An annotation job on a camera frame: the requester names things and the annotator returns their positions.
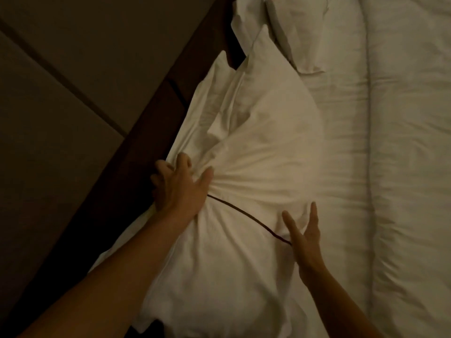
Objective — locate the person's right hand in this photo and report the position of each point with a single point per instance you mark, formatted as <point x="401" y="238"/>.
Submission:
<point x="308" y="248"/>

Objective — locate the person's left hand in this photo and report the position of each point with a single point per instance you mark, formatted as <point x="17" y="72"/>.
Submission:
<point x="178" y="193"/>

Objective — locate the person's right thumb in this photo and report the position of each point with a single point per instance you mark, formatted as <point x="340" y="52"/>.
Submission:
<point x="291" y="225"/>

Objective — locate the person's left thumb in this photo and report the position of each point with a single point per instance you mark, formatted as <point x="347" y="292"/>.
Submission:
<point x="205" y="179"/>

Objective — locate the large white pillow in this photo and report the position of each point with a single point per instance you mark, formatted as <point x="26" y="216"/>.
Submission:
<point x="267" y="130"/>

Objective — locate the person's right forearm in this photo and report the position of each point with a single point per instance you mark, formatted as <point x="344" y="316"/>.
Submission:
<point x="343" y="306"/>

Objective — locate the person's left forearm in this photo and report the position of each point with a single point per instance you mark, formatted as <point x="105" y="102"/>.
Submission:
<point x="105" y="281"/>

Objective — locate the dark wooden headboard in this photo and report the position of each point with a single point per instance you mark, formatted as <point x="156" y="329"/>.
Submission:
<point x="134" y="165"/>

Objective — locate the white bed sheet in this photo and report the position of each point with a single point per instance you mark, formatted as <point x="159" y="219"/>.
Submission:
<point x="341" y="172"/>

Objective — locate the white pillow with dark piping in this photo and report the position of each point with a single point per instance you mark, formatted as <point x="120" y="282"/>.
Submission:
<point x="218" y="271"/>

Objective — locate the white duvet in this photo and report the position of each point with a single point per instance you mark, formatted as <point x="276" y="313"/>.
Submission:
<point x="412" y="165"/>

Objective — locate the crumpled white pillowcase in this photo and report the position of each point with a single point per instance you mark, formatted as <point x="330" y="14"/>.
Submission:
<point x="246" y="21"/>

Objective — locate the small white pillow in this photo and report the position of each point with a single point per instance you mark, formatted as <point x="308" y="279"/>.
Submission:
<point x="310" y="31"/>

